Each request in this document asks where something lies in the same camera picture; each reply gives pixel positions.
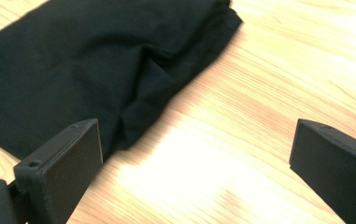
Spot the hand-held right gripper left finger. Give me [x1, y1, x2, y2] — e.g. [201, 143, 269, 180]
[12, 118, 105, 224]

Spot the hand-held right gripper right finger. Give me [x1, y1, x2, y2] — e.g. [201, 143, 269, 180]
[288, 118, 356, 224]

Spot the black cat-print long-sleeved shirt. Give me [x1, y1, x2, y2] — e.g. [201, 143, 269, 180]
[0, 0, 244, 161]

